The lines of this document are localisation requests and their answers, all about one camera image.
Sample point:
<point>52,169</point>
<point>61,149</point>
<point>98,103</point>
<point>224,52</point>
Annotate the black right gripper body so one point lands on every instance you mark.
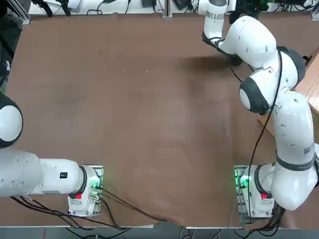
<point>245,7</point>

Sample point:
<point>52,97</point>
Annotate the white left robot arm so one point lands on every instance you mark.
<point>49,176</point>

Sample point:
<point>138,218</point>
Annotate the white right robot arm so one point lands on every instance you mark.
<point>251,37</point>

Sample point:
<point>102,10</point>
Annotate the black cylindrical vase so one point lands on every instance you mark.
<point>235,61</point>

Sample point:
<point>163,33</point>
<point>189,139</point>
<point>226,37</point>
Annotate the black power brick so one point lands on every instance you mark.
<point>149,3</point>
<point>183,4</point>

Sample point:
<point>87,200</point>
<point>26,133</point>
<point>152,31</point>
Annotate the black tripod leg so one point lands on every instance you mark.
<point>46,7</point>
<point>65,7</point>

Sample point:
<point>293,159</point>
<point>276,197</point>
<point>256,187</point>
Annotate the aluminium corner bracket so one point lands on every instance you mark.
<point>315,14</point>

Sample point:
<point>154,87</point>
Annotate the aluminium frame post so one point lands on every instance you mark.
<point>167,10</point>

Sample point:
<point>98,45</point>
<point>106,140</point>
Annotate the aluminium frame rail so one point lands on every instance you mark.
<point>21,13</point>

